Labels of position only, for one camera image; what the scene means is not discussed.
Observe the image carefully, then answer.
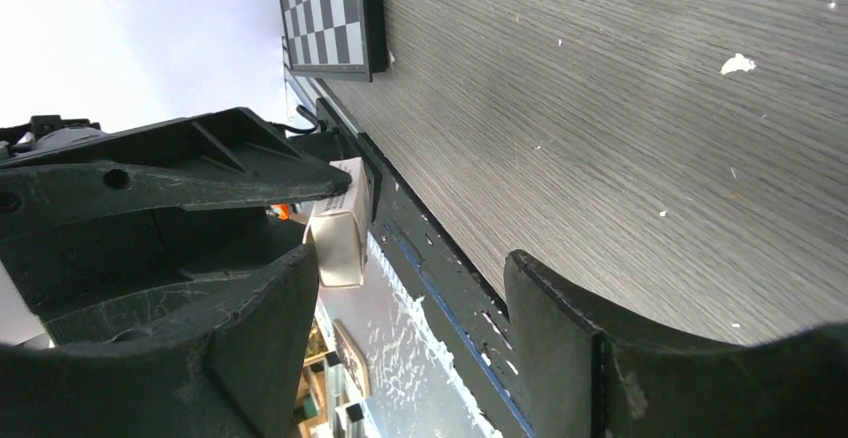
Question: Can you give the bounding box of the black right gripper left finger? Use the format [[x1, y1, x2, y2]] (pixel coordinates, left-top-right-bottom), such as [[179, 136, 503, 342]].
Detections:
[[1, 245, 318, 437]]

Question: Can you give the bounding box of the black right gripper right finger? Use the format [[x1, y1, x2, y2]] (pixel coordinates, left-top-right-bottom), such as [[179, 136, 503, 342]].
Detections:
[[504, 250, 847, 437]]

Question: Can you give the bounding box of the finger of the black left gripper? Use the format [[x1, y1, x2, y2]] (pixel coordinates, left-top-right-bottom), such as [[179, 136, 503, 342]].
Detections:
[[1, 107, 351, 237], [39, 216, 317, 345]]

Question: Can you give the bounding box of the white staple box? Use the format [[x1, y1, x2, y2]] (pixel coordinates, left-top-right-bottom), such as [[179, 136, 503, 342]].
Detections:
[[303, 157, 372, 288]]

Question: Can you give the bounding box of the black white checkerboard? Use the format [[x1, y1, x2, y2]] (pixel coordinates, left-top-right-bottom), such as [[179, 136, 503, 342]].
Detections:
[[280, 0, 389, 82]]

